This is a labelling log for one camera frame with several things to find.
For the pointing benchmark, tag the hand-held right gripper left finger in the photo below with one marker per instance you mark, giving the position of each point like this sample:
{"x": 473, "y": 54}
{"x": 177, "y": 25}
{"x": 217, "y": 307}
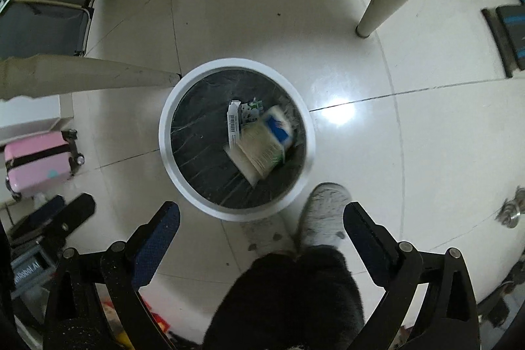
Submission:
{"x": 159, "y": 247}

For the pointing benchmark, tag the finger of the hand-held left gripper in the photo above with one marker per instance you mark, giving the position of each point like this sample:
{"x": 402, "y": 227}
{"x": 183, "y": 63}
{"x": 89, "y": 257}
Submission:
{"x": 76, "y": 212}
{"x": 48, "y": 208}

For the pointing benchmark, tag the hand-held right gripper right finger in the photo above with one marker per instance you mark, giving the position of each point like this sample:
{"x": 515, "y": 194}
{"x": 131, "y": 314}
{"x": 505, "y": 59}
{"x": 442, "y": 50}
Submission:
{"x": 365, "y": 245}

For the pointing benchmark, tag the white round trash bin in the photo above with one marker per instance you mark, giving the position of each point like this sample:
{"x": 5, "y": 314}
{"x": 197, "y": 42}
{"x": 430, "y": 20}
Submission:
{"x": 229, "y": 212}

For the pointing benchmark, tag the pink suitcase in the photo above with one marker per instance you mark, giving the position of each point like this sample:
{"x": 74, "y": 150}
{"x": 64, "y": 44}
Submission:
{"x": 39, "y": 165}

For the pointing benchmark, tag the person's grey shoe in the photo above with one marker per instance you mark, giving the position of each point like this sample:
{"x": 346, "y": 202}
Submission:
{"x": 322, "y": 214}

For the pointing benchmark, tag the red packet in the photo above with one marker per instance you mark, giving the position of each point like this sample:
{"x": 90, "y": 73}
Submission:
{"x": 158, "y": 322}

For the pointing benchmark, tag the person's black trouser leg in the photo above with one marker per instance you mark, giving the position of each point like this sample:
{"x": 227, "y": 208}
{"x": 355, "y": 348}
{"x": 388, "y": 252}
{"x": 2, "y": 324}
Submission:
{"x": 287, "y": 300}

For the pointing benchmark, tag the white box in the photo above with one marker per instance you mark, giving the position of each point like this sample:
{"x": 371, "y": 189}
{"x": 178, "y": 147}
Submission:
{"x": 33, "y": 114}

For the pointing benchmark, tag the white barcode carton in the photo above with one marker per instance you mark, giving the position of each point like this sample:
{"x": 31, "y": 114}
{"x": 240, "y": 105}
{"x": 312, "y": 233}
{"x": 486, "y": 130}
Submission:
{"x": 233, "y": 124}

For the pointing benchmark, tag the silver metal fitting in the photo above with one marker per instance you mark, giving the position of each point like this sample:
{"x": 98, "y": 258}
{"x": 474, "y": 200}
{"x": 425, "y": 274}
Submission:
{"x": 510, "y": 210}

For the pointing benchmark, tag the green and white packet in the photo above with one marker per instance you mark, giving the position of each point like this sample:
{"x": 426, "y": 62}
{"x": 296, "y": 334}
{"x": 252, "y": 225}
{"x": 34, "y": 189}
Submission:
{"x": 251, "y": 112}

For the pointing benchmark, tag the grey folding case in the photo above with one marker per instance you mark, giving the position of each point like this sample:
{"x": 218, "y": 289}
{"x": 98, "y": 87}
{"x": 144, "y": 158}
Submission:
{"x": 41, "y": 28}

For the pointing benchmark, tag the plain black mat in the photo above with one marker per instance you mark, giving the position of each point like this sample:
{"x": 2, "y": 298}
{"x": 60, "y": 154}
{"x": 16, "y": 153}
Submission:
{"x": 498, "y": 46}

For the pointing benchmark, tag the black mat with blue stripe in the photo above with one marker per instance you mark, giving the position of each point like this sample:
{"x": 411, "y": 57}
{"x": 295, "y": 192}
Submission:
{"x": 512, "y": 34}

